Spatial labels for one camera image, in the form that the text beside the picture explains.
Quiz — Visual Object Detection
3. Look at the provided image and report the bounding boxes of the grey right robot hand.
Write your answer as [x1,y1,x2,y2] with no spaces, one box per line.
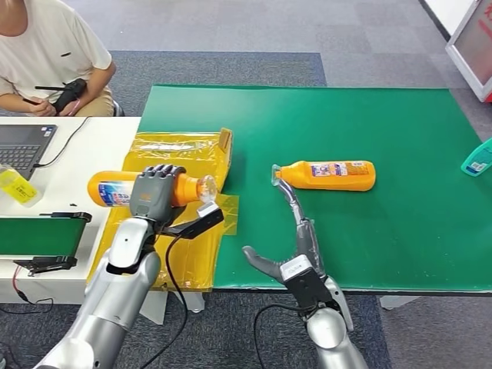
[242,178,328,284]

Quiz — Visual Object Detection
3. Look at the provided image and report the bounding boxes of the person's left hand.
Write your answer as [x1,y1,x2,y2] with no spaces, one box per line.
[57,99,81,118]

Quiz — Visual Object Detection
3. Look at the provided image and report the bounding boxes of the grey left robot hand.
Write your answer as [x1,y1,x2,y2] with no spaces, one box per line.
[129,164,187,225]

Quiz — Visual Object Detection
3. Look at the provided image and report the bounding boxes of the person's right hand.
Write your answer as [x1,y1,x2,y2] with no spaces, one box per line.
[29,99,57,118]

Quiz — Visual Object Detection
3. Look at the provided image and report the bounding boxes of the black remote controller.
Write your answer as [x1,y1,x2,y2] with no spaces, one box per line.
[23,78,88,115]

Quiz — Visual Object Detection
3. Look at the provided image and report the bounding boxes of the orange bottle clear cap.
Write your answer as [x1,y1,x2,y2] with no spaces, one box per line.
[271,160,377,192]
[87,170,218,208]

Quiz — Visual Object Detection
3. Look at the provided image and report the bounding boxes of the clear bottle yellow label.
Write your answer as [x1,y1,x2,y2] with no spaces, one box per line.
[0,164,42,208]

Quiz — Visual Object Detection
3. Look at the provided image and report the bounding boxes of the teal plastic bottle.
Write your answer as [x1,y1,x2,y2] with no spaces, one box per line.
[460,137,492,178]

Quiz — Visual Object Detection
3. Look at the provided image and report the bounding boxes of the dark grey laptop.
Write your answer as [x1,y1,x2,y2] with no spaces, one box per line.
[0,124,59,180]

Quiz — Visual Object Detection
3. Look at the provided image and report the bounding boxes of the person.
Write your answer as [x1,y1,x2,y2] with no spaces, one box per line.
[0,0,126,118]

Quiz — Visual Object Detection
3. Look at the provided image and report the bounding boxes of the yellow taped cardboard box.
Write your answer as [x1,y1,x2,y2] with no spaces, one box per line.
[87,128,240,292]

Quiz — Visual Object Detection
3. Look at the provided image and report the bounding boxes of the white table leg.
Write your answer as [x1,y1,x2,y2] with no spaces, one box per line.
[173,291,205,314]
[380,295,423,311]
[138,290,169,326]

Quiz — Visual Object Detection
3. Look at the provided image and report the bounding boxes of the green table mat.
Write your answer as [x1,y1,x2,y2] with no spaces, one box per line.
[137,85,492,295]

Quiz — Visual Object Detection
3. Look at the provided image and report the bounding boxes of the white framed sign board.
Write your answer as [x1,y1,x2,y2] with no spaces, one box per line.
[445,0,492,104]

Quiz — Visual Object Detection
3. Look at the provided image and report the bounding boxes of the black laptop cable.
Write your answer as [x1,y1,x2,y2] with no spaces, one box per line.
[34,117,90,169]

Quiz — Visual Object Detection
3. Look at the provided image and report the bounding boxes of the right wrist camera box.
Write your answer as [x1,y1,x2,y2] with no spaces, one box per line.
[279,254,334,313]

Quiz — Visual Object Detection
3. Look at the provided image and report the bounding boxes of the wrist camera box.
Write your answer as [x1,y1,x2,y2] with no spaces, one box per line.
[161,201,225,241]
[279,254,334,313]

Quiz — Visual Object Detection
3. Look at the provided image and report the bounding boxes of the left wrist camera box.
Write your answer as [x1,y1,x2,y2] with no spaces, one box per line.
[161,201,225,241]

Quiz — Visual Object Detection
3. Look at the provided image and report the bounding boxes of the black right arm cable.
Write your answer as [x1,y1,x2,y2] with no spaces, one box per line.
[254,304,308,369]

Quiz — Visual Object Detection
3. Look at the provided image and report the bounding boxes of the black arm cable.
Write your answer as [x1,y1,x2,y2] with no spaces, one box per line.
[140,234,189,369]
[254,304,308,369]

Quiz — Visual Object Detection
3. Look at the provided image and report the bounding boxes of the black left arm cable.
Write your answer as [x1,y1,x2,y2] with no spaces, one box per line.
[140,234,189,369]

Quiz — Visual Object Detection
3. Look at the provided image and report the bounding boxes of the green belt black frame device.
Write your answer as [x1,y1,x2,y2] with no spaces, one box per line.
[0,211,93,277]

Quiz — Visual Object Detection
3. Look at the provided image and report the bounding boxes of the red and black wire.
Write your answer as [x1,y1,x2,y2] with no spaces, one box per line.
[0,264,54,315]

